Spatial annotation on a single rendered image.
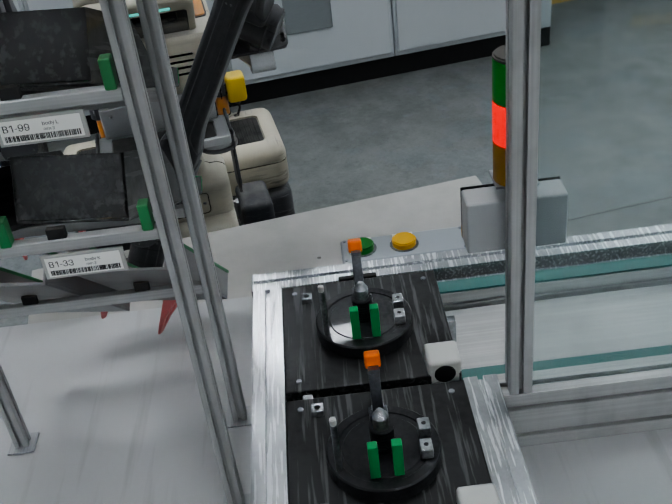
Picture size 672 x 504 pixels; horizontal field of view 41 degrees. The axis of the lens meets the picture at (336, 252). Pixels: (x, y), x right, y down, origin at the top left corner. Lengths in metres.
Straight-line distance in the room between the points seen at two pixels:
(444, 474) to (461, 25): 3.55
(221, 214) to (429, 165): 1.84
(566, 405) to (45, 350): 0.86
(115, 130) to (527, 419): 0.99
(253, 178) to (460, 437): 1.21
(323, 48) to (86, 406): 3.08
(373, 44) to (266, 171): 2.25
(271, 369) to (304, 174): 2.47
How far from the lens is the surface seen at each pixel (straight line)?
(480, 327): 1.40
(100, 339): 1.60
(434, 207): 1.79
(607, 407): 1.28
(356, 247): 1.32
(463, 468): 1.12
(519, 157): 1.02
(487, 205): 1.08
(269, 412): 1.24
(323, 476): 1.13
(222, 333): 1.26
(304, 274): 1.47
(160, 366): 1.51
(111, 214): 1.02
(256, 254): 1.71
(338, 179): 3.65
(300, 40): 4.30
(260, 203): 2.08
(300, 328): 1.34
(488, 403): 1.23
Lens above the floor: 1.81
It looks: 34 degrees down
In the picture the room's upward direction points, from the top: 7 degrees counter-clockwise
